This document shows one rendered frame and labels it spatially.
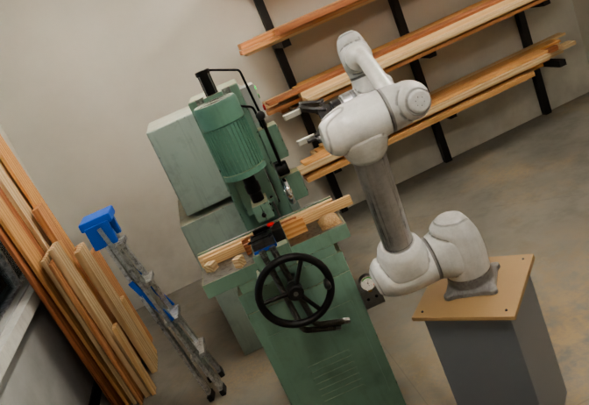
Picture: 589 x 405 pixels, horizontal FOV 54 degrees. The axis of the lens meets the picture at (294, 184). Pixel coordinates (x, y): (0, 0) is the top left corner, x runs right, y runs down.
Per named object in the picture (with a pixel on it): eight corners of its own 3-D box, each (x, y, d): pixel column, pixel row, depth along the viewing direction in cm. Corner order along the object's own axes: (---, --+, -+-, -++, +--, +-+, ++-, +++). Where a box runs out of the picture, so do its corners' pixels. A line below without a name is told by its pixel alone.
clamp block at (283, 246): (261, 279, 213) (251, 258, 211) (259, 265, 226) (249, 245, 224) (298, 262, 213) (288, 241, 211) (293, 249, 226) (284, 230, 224)
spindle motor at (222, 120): (226, 188, 220) (191, 113, 212) (225, 177, 237) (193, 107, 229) (268, 169, 221) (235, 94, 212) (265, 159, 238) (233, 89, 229)
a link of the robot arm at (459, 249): (500, 269, 194) (480, 213, 187) (450, 291, 194) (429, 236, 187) (479, 251, 209) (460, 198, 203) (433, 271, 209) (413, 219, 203)
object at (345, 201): (207, 268, 236) (202, 259, 235) (207, 266, 238) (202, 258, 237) (353, 203, 237) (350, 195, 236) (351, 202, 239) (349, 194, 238)
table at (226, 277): (207, 310, 213) (201, 297, 212) (208, 277, 243) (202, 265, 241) (358, 244, 215) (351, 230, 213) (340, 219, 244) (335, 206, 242)
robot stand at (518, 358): (567, 392, 223) (525, 260, 206) (556, 454, 200) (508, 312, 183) (490, 387, 241) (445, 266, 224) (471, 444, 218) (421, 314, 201)
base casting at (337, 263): (245, 316, 226) (237, 296, 224) (239, 260, 282) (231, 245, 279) (351, 269, 227) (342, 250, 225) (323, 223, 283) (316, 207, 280)
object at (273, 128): (272, 163, 247) (258, 131, 243) (270, 159, 256) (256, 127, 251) (290, 155, 247) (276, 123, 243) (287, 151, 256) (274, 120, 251)
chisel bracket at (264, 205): (260, 226, 230) (251, 208, 228) (258, 216, 244) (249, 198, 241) (277, 219, 230) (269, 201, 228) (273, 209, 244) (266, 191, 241)
